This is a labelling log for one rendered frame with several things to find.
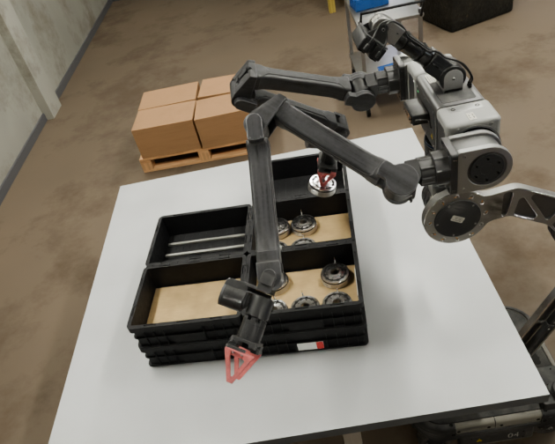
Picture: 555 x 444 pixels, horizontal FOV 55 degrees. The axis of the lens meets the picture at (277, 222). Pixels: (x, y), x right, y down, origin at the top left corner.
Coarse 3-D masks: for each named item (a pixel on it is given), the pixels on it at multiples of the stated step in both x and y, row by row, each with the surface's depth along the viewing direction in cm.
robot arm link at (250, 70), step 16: (256, 64) 160; (240, 80) 160; (256, 80) 158; (272, 80) 160; (288, 80) 161; (304, 80) 162; (320, 80) 164; (336, 80) 166; (240, 96) 162; (336, 96) 168; (352, 96) 165; (368, 96) 166
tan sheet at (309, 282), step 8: (288, 272) 201; (296, 272) 200; (304, 272) 199; (312, 272) 198; (320, 272) 198; (352, 272) 194; (256, 280) 201; (296, 280) 197; (304, 280) 196; (312, 280) 195; (320, 280) 195; (352, 280) 192; (288, 288) 195; (296, 288) 194; (304, 288) 193; (312, 288) 192; (320, 288) 192; (328, 288) 191; (344, 288) 189; (352, 288) 189; (272, 296) 193; (280, 296) 192; (288, 296) 192; (296, 296) 191; (320, 296) 189; (352, 296) 186; (288, 304) 189
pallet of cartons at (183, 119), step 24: (144, 96) 457; (168, 96) 448; (192, 96) 439; (216, 96) 430; (144, 120) 423; (168, 120) 415; (192, 120) 410; (216, 120) 408; (240, 120) 409; (144, 144) 421; (168, 144) 422; (192, 144) 422; (216, 144) 421; (144, 168) 434
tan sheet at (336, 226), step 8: (328, 216) 221; (336, 216) 220; (344, 216) 219; (320, 224) 218; (328, 224) 217; (336, 224) 216; (344, 224) 215; (320, 232) 215; (328, 232) 214; (336, 232) 213; (344, 232) 212; (280, 240) 215; (288, 240) 214; (320, 240) 211
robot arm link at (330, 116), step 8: (256, 96) 164; (264, 96) 166; (272, 96) 168; (240, 104) 162; (248, 104) 163; (256, 104) 163; (296, 104) 173; (304, 104) 175; (248, 112) 165; (304, 112) 173; (312, 112) 175; (320, 112) 177; (328, 112) 180; (336, 112) 182; (320, 120) 176; (328, 120) 177; (336, 120) 179; (344, 120) 182; (336, 128) 179; (344, 128) 180
